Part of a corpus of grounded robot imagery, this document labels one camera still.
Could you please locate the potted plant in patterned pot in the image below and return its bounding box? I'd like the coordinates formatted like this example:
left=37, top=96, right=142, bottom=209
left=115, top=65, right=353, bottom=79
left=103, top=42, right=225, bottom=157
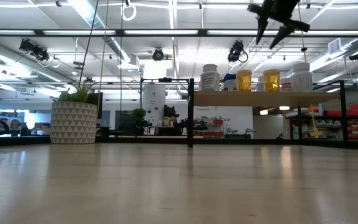
left=50, top=81, right=98, bottom=145

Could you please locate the yellow broom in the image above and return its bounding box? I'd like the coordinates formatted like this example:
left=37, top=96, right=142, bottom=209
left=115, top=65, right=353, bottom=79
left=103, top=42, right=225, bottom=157
left=309, top=105, right=324, bottom=139

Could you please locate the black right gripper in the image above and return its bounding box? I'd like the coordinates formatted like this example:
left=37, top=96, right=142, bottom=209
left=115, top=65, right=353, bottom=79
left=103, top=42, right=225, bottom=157
left=247, top=0, right=311, bottom=50

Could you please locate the clear bottle with blue cap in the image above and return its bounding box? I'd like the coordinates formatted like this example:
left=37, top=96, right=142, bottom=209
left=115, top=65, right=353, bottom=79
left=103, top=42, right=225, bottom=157
left=222, top=73, right=237, bottom=91

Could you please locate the white shelf with red bins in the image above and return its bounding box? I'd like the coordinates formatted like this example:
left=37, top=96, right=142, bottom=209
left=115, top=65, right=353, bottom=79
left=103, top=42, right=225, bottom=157
left=193, top=116, right=225, bottom=138

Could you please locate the orange pill bottle white cap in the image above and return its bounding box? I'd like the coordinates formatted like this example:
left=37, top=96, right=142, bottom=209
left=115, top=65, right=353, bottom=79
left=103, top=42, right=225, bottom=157
left=236, top=69, right=253, bottom=92
left=262, top=68, right=281, bottom=93

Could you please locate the black metal table frame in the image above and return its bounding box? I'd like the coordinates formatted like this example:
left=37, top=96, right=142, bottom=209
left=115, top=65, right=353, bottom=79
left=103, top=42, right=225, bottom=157
left=0, top=135, right=358, bottom=152

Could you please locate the white labelled medicine bottle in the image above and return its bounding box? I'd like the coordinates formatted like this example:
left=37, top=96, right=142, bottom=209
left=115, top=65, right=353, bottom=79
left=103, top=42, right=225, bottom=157
left=256, top=74, right=265, bottom=92
left=198, top=63, right=221, bottom=92
left=292, top=62, right=313, bottom=93

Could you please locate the pink bottle with white cap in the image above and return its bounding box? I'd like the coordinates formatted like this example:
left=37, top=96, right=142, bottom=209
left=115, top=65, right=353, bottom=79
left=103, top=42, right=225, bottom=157
left=280, top=77, right=293, bottom=93

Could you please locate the silver ventilation duct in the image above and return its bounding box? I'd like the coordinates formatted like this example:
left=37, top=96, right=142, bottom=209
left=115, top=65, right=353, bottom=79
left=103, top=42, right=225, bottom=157
left=0, top=36, right=74, bottom=84

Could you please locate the wooden shelf with black frame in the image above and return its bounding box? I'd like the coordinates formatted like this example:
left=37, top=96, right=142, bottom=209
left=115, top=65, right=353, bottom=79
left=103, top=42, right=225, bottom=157
left=187, top=77, right=349, bottom=149

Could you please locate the white hanging ring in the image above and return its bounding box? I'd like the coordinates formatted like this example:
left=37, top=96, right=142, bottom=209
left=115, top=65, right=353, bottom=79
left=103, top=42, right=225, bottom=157
left=121, top=1, right=138, bottom=22

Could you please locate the white cylindrical tank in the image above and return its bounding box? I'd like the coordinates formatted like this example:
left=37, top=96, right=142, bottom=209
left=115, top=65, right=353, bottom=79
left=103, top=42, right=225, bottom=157
left=142, top=83, right=167, bottom=135

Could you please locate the green background plant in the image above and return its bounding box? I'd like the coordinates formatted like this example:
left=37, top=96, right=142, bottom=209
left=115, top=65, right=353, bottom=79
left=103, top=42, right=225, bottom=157
left=132, top=108, right=147, bottom=135

